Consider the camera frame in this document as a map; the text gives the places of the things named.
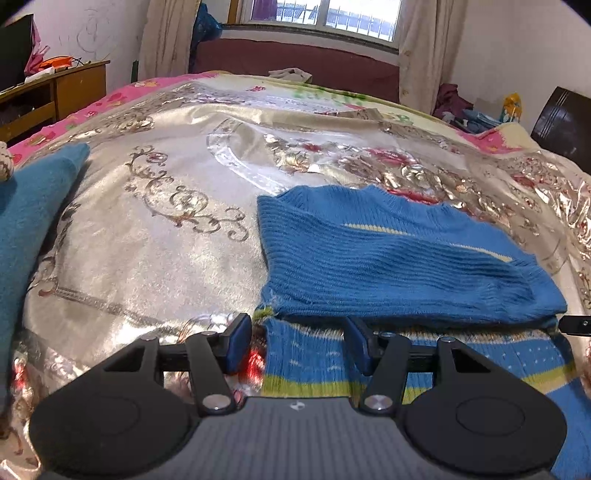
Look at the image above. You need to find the beige curtain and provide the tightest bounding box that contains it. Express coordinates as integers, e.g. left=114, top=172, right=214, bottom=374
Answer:
left=398, top=0, right=468, bottom=114
left=139, top=0, right=202, bottom=82

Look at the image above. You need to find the orange tool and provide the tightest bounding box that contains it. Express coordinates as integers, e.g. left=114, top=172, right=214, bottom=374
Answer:
left=39, top=55, right=78, bottom=71

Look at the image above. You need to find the black monitor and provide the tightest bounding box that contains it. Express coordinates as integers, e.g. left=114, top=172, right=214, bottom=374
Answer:
left=0, top=14, right=36, bottom=93

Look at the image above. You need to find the window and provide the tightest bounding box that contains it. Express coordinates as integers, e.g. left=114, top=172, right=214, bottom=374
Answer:
left=238, top=0, right=402, bottom=45

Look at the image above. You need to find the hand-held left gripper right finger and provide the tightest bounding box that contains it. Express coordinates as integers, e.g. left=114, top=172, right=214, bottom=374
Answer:
left=344, top=316, right=491, bottom=415

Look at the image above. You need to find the beige plush toy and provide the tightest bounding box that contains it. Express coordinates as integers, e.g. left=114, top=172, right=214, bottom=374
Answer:
left=0, top=141, right=16, bottom=182

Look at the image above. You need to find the blue striped knit sweater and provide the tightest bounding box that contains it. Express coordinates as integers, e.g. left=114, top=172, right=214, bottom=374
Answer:
left=256, top=185, right=591, bottom=480

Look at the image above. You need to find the pink cloth item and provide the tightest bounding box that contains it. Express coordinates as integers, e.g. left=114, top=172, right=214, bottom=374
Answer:
left=25, top=34, right=52, bottom=75

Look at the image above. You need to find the blue bag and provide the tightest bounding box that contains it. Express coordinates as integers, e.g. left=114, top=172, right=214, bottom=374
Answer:
left=188, top=2, right=225, bottom=65

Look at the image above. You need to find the yellow toy doll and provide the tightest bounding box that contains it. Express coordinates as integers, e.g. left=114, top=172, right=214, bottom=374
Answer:
left=501, top=92, right=525, bottom=124

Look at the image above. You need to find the pile of clothes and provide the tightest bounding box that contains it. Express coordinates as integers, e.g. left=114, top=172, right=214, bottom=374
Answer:
left=431, top=83, right=505, bottom=134

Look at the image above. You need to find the white cloth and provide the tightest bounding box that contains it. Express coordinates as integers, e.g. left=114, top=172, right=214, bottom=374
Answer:
left=268, top=67, right=315, bottom=85

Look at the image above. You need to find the wooden cabinet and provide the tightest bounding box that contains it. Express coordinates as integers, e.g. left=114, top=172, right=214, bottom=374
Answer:
left=0, top=60, right=112, bottom=145

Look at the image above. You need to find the teal cloth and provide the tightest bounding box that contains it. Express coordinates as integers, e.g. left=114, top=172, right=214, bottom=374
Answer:
left=0, top=142, right=91, bottom=403

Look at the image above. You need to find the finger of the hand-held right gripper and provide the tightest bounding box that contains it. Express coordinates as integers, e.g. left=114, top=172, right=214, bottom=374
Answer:
left=556, top=315, right=591, bottom=337

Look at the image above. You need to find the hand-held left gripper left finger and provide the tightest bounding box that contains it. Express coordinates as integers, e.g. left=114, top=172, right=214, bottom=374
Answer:
left=104, top=313, right=254, bottom=415

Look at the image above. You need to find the dark brown headboard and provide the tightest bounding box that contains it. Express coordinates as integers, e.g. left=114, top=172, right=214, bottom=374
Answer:
left=531, top=86, right=591, bottom=174

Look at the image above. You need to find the floral satin blanket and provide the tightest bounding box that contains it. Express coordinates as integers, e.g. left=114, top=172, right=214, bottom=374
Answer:
left=0, top=69, right=591, bottom=480

